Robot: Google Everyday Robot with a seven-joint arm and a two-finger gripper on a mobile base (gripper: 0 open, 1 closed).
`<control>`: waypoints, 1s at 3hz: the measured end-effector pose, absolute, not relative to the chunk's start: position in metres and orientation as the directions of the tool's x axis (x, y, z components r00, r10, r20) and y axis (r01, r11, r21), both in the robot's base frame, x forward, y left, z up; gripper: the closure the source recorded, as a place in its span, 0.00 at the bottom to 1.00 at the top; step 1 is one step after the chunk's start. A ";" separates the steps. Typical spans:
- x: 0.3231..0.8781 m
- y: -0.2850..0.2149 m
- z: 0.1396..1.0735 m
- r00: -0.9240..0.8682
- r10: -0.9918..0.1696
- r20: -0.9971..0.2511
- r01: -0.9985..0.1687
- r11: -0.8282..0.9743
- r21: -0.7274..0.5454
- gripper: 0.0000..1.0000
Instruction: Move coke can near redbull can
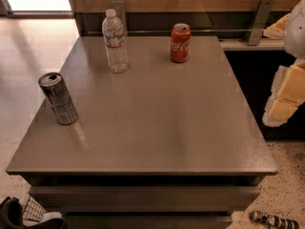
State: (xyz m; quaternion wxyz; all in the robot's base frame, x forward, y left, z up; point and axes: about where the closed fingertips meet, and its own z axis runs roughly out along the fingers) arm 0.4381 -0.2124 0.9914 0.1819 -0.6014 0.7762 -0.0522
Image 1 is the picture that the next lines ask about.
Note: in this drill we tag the right metal wall bracket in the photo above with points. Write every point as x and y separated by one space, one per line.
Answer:
261 16

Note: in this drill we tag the left metal wall bracket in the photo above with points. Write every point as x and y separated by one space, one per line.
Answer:
119 6

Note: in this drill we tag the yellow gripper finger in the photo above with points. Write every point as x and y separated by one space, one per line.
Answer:
277 29
287 94

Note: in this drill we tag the grey drawer cabinet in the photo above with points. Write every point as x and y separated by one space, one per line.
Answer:
161 146

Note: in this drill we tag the clear plastic water bottle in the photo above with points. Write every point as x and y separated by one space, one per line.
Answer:
114 39

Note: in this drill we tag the black white striped cylinder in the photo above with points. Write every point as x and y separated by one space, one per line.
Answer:
273 221

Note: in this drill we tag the silver redbull can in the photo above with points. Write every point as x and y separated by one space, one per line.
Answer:
57 94

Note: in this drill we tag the metal wall bracket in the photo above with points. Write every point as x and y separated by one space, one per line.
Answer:
261 16
119 6

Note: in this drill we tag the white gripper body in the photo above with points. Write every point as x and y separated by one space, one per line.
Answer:
295 32

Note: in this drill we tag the horizontal metal rail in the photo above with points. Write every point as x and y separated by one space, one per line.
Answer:
135 33

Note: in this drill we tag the red coke can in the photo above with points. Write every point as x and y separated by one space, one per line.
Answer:
180 42

